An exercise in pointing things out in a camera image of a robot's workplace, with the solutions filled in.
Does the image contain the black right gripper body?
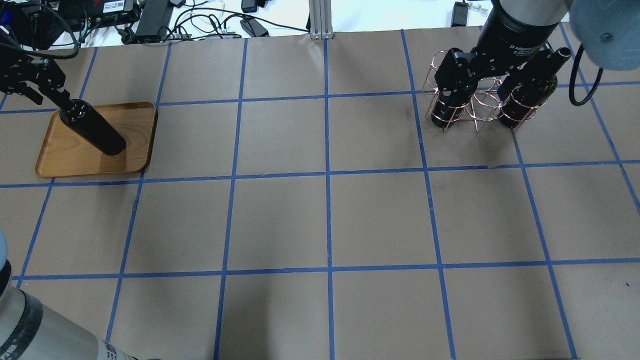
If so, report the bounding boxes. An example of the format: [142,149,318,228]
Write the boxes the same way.
[434,42,553,101]

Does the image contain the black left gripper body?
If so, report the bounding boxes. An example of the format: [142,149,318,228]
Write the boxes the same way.
[0,52,67,103]

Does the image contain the dark wine bottle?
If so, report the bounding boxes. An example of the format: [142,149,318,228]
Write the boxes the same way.
[497,43,571,128]
[430,82,478,129]
[46,89,127,156]

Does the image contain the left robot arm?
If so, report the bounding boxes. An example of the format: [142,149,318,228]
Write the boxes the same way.
[0,49,133,360]

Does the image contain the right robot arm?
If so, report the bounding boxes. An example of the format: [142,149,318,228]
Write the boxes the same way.
[434,0,640,107]

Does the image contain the wooden tray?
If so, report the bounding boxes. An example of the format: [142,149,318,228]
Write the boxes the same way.
[34,101,158,178]

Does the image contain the black power adapter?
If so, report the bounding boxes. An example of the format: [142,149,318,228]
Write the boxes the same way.
[239,18,270,38]

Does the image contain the copper wire bottle basket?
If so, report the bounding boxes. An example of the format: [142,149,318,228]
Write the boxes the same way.
[422,51,550,132]

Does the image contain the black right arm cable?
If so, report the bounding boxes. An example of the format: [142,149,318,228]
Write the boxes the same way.
[569,42,606,107]

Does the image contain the aluminium frame post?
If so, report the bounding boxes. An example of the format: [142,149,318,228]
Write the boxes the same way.
[308,0,335,40]

